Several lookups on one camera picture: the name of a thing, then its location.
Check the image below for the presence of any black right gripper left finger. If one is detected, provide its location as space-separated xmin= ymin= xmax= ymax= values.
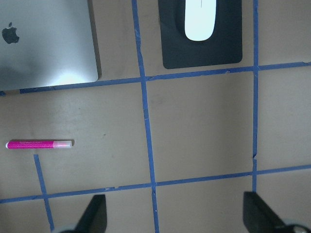
xmin=73 ymin=194 xmax=107 ymax=233

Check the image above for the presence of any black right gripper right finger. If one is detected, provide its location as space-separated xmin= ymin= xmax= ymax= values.
xmin=242 ymin=192 xmax=288 ymax=233

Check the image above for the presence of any pink marker pen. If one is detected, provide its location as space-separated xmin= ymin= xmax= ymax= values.
xmin=5 ymin=140 xmax=73 ymax=150

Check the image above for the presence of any white computer mouse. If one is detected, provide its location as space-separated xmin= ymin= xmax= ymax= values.
xmin=184 ymin=0 xmax=217 ymax=42

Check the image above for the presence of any black mousepad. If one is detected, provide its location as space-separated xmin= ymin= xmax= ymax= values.
xmin=158 ymin=0 xmax=242 ymax=69

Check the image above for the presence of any silver closed laptop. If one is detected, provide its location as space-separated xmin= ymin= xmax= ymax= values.
xmin=0 ymin=0 xmax=101 ymax=91

